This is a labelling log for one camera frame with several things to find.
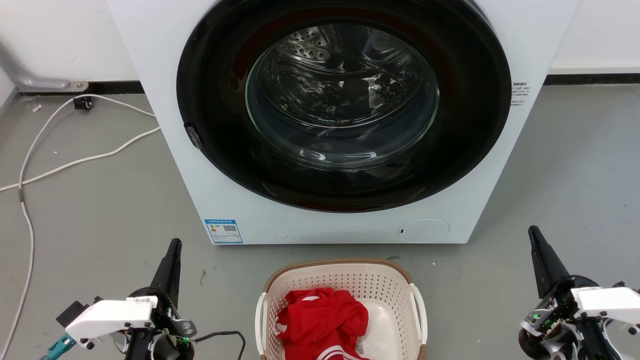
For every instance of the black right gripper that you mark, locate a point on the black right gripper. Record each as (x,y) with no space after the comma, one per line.
(550,315)

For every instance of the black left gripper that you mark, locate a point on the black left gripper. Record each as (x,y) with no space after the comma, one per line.
(167,320)

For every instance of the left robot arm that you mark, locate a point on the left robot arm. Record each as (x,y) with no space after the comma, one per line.
(137,349)

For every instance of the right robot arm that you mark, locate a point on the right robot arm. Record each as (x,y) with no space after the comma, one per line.
(595,345)

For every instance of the beige perforated laundry basket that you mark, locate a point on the beige perforated laundry basket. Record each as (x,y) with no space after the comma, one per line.
(350,280)

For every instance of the blue energy label sticker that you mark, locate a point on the blue energy label sticker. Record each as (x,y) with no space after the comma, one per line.
(223,231)

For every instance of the white front-load washing machine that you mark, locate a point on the white front-load washing machine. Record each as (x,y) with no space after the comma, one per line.
(200,200)

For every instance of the round white filter cover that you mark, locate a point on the round white filter cover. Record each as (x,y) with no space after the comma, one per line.
(425,231)

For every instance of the black round washer door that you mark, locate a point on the black round washer door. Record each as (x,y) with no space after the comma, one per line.
(220,125)

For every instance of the red and white garment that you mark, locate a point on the red and white garment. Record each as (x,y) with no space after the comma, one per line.
(320,320)

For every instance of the small printed text sticker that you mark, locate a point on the small printed text sticker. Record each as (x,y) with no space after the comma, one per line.
(520,94)

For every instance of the small black floor plug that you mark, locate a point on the small black floor plug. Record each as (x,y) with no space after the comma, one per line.
(83,103)

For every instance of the white garment care tag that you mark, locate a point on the white garment care tag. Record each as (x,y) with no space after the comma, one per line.
(360,346)

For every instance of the grey drain pipe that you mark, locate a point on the grey drain pipe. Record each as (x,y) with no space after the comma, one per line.
(40,82)

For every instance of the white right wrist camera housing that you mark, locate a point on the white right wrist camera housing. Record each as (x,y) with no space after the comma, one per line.
(607,300)

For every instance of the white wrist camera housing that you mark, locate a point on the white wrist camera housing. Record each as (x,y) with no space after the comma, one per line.
(107,317)
(607,300)

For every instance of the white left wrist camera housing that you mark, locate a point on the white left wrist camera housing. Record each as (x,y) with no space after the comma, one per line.
(107,317)

